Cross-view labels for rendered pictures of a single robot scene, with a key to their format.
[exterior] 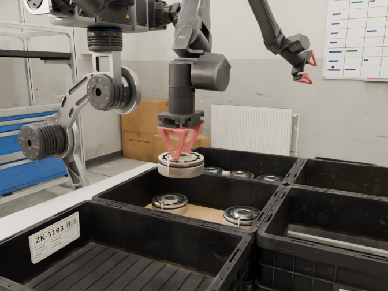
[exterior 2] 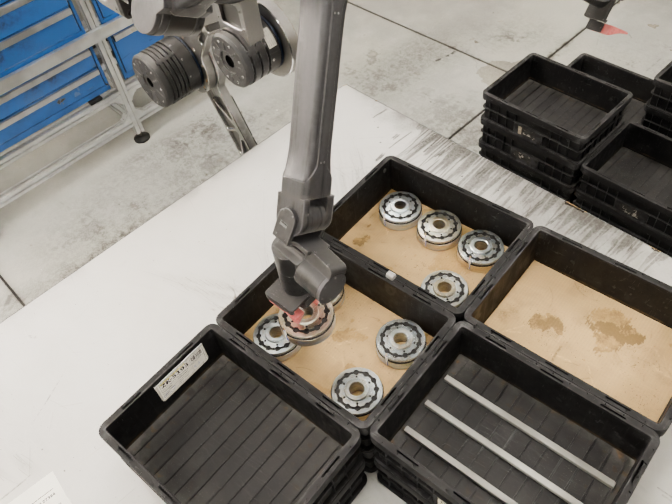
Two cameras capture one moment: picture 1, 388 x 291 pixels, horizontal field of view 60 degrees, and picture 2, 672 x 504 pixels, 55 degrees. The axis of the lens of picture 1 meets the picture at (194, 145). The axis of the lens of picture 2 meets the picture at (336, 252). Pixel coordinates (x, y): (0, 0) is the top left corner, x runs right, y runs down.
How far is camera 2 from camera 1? 0.84 m
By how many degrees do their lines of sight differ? 41
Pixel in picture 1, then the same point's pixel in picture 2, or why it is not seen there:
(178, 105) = (289, 289)
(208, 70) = (310, 287)
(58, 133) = (188, 66)
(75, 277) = (204, 413)
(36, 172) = not seen: hidden behind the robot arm
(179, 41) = (280, 230)
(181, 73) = (285, 267)
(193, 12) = (298, 189)
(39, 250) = (167, 390)
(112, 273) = (239, 414)
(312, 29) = not seen: outside the picture
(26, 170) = not seen: hidden behind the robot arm
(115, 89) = (254, 62)
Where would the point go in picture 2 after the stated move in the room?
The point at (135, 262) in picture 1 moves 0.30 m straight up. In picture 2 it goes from (263, 400) to (229, 319)
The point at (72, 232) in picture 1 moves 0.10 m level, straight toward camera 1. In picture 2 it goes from (199, 360) to (198, 405)
